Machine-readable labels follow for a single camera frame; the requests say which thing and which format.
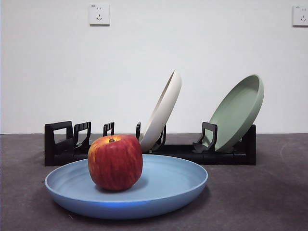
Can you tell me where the red apple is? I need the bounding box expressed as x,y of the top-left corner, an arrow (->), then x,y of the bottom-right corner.
88,134 -> 143,192

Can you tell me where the blue plate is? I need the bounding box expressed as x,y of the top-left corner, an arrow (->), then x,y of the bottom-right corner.
44,154 -> 209,220

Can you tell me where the beige plate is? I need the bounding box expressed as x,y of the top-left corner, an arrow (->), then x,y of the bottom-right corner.
139,70 -> 182,153

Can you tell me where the pale green plate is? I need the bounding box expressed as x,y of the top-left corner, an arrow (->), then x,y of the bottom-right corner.
208,74 -> 265,153

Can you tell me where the black plate rack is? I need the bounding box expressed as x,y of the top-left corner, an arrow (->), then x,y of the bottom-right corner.
44,120 -> 257,167

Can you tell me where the white wall socket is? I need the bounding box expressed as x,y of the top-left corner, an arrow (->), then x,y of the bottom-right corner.
89,3 -> 111,26
292,5 -> 308,27

